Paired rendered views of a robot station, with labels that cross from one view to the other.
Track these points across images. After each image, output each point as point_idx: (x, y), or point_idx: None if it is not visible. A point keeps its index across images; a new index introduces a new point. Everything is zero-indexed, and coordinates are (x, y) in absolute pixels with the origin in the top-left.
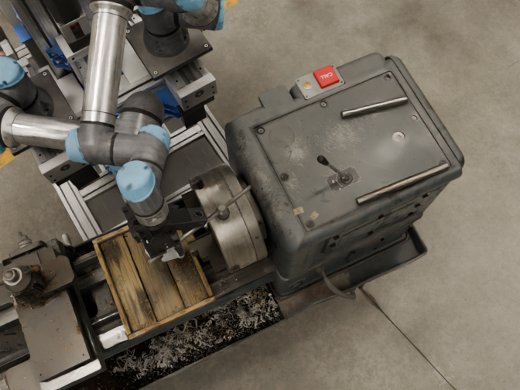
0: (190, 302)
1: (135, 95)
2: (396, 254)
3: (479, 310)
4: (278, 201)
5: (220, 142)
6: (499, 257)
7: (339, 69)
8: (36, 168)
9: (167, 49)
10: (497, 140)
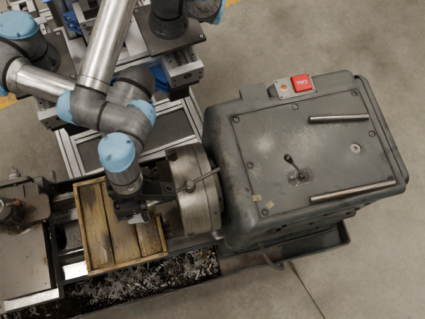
0: (147, 252)
1: (132, 68)
2: (323, 239)
3: (377, 292)
4: (240, 185)
5: (195, 116)
6: (401, 251)
7: (314, 78)
8: None
9: (167, 32)
10: (416, 156)
